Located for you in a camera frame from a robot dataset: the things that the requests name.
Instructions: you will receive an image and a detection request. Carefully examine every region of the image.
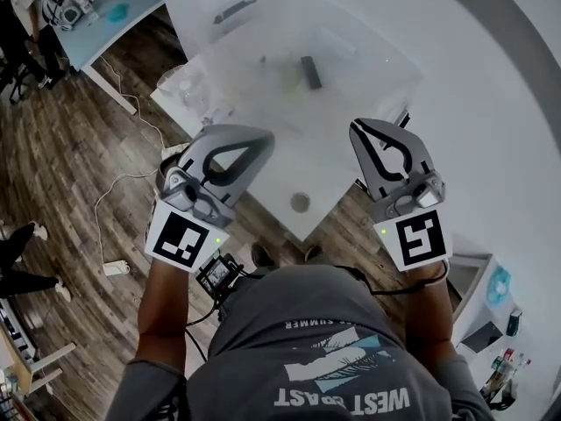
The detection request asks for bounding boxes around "black waist-mounted monitor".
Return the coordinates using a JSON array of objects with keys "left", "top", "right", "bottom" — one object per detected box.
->
[{"left": 194, "top": 253, "right": 247, "bottom": 300}]

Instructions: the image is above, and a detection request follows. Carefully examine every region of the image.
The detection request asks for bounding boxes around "person's right forearm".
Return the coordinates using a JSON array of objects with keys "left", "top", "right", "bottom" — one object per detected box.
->
[{"left": 401, "top": 263, "right": 458, "bottom": 361}]

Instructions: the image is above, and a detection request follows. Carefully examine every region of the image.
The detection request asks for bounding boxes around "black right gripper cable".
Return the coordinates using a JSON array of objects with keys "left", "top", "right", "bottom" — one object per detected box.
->
[{"left": 336, "top": 262, "right": 451, "bottom": 298}]

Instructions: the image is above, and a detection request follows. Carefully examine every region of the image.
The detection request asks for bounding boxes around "person's grey printed shirt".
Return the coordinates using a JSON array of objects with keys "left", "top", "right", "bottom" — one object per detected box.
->
[{"left": 103, "top": 264, "right": 497, "bottom": 421}]

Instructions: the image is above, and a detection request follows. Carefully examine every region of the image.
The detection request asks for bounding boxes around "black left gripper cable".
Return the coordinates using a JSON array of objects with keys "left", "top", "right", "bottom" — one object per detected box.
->
[{"left": 183, "top": 296, "right": 225, "bottom": 363}]

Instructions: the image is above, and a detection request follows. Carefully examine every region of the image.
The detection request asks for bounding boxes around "grey round cable grommet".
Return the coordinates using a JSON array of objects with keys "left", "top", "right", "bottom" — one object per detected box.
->
[{"left": 289, "top": 191, "right": 313, "bottom": 214}]

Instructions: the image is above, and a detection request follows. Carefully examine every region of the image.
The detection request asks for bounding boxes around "long white power cable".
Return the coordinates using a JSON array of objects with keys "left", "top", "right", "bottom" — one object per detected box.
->
[{"left": 93, "top": 166, "right": 166, "bottom": 265}]

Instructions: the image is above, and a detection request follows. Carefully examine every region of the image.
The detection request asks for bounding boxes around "cluster of colourful small items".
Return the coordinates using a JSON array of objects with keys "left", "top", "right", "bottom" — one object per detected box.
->
[{"left": 479, "top": 346, "right": 534, "bottom": 412}]

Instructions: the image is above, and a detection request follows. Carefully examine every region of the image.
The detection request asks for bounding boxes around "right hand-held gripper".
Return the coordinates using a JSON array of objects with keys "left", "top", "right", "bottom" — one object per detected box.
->
[{"left": 348, "top": 118, "right": 453, "bottom": 274}]

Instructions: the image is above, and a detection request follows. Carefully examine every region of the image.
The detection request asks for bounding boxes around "small white extension socket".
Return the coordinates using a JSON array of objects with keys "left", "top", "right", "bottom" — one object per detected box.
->
[{"left": 103, "top": 258, "right": 131, "bottom": 277}]

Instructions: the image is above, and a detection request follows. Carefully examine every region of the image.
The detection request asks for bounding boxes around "black remote control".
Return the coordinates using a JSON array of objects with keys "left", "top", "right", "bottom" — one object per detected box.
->
[{"left": 300, "top": 55, "right": 323, "bottom": 91}]

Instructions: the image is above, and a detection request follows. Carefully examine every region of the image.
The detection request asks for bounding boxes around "person's left dark shoe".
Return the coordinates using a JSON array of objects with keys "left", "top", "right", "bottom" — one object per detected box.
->
[{"left": 250, "top": 242, "right": 278, "bottom": 269}]

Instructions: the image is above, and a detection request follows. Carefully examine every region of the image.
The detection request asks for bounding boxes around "small black container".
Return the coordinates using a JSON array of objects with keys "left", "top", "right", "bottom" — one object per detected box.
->
[{"left": 505, "top": 309, "right": 524, "bottom": 338}]

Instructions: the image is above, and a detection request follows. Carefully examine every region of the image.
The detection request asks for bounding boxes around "person's left forearm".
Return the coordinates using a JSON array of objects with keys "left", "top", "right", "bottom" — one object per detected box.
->
[{"left": 132, "top": 256, "right": 196, "bottom": 375}]

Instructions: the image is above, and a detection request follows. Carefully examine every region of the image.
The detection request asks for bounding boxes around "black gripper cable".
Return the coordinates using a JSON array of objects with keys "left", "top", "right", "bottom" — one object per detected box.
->
[
  {"left": 336, "top": 262, "right": 451, "bottom": 298},
  {"left": 183, "top": 296, "right": 225, "bottom": 363}
]

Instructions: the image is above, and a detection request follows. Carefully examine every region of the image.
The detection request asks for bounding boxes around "white grey handheld device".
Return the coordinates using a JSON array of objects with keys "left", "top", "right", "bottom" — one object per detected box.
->
[{"left": 40, "top": 0, "right": 100, "bottom": 31}]

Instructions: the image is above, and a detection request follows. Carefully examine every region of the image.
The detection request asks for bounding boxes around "teal cloth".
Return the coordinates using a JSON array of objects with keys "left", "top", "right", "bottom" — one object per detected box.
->
[{"left": 106, "top": 3, "right": 131, "bottom": 24}]

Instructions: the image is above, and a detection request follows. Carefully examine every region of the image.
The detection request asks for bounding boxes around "light blue round object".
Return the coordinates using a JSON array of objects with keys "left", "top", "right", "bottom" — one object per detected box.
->
[{"left": 486, "top": 265, "right": 514, "bottom": 309}]

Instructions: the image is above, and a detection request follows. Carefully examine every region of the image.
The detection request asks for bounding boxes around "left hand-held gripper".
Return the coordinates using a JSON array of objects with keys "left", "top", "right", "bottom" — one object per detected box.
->
[{"left": 144, "top": 124, "right": 276, "bottom": 274}]

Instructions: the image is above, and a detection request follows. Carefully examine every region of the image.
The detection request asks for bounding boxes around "black tablet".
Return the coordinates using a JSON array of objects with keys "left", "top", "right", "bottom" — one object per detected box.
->
[{"left": 459, "top": 320, "right": 505, "bottom": 354}]

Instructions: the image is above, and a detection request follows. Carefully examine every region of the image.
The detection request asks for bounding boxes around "white table leg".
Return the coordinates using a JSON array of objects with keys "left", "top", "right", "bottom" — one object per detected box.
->
[{"left": 80, "top": 64, "right": 138, "bottom": 116}]

